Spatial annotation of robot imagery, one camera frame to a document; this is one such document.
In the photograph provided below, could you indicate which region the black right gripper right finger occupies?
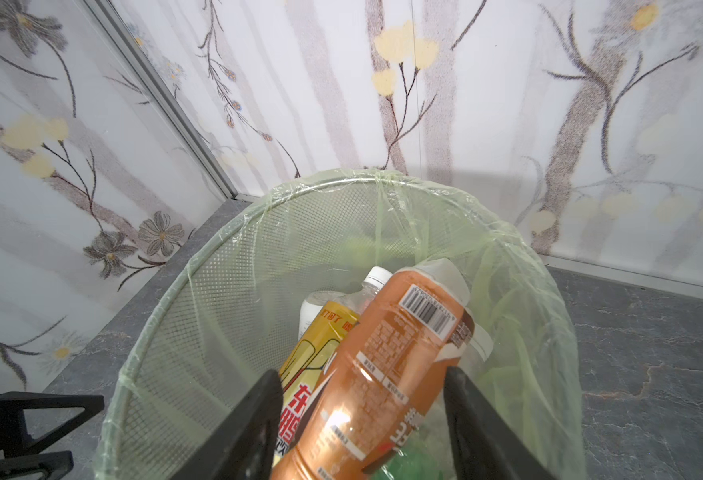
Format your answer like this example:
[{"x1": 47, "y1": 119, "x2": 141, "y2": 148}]
[{"x1": 443, "y1": 367, "x2": 555, "y2": 480}]

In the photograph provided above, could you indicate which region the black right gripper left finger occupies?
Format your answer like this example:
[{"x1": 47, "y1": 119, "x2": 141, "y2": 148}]
[{"x1": 172, "y1": 370, "x2": 283, "y2": 480}]

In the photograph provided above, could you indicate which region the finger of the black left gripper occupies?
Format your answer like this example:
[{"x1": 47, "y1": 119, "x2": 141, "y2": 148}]
[
  {"x1": 0, "y1": 451, "x2": 74, "y2": 480},
  {"x1": 0, "y1": 391, "x2": 106, "y2": 457}
]

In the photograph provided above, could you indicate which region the green plastic bottle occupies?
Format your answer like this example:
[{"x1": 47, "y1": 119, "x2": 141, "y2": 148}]
[{"x1": 371, "y1": 433, "x2": 445, "y2": 480}]

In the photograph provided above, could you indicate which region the brown label milk tea bottle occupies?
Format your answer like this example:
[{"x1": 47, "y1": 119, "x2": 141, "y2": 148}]
[{"x1": 272, "y1": 258, "x2": 475, "y2": 479}]

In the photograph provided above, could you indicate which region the orange drink bottle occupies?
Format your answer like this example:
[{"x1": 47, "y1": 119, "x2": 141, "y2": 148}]
[{"x1": 274, "y1": 266, "x2": 393, "y2": 463}]

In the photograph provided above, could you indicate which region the white label yellow V bottle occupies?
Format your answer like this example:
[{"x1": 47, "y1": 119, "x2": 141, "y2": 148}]
[{"x1": 298, "y1": 290, "x2": 346, "y2": 340}]

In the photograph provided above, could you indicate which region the green lined waste bin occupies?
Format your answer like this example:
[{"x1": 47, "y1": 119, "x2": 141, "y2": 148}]
[{"x1": 95, "y1": 170, "x2": 587, "y2": 479}]

